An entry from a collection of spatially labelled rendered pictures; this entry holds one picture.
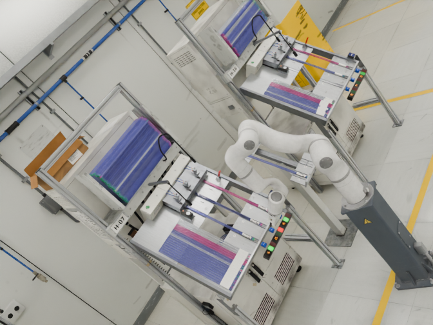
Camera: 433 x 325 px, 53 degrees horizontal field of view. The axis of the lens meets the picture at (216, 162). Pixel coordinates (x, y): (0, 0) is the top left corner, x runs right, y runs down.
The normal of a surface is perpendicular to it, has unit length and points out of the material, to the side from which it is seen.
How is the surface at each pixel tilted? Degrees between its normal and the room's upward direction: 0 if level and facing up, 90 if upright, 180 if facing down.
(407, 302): 0
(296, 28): 90
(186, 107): 90
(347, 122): 90
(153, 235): 44
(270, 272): 90
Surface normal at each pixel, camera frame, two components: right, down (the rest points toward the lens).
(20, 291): 0.59, -0.11
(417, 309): -0.63, -0.67
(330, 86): -0.04, -0.56
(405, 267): -0.35, 0.67
